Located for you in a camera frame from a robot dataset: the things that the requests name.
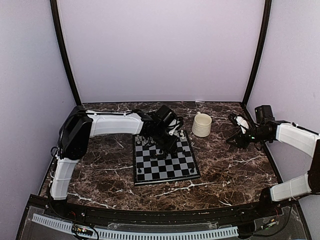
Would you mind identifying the white chess piece corner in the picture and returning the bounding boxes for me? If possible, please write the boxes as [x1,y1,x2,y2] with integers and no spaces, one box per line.
[135,134,141,144]

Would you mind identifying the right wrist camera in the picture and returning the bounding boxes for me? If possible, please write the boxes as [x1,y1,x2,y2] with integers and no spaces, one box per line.
[228,104,276,131]

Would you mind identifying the black frame post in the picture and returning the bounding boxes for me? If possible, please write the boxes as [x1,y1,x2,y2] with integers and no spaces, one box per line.
[242,0,272,107]
[49,0,82,106]

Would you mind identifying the left black frame post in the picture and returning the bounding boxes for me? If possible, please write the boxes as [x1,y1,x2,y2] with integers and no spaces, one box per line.
[49,0,82,106]

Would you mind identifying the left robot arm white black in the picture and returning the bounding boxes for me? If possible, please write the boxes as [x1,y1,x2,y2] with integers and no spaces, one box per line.
[49,105,184,218]

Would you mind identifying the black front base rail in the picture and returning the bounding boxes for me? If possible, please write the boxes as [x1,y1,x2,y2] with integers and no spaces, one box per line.
[27,194,295,232]

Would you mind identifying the cream ceramic mug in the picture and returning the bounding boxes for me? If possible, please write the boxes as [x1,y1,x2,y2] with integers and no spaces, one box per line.
[191,112,212,138]

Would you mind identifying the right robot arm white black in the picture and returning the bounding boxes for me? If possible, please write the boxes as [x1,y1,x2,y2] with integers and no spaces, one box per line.
[226,115,320,217]

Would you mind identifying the white slotted cable duct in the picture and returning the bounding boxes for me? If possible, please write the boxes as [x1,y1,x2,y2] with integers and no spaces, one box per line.
[31,213,239,240]

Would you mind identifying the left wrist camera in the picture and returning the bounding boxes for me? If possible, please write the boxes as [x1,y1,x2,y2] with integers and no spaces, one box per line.
[155,105,184,136]

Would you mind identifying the right black frame post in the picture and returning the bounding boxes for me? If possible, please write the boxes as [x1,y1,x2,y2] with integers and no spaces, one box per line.
[242,0,272,107]

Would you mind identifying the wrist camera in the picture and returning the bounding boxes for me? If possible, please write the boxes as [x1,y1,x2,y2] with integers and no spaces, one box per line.
[228,104,276,131]
[155,105,184,136]

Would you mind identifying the black white chessboard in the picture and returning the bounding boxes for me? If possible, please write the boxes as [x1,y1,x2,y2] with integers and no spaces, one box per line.
[132,130,201,186]

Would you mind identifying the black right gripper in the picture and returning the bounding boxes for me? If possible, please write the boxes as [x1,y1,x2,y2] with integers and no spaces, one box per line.
[226,126,270,149]

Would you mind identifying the pile of black chess pieces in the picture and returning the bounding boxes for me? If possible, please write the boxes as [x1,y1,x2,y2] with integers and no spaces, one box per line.
[148,147,188,160]

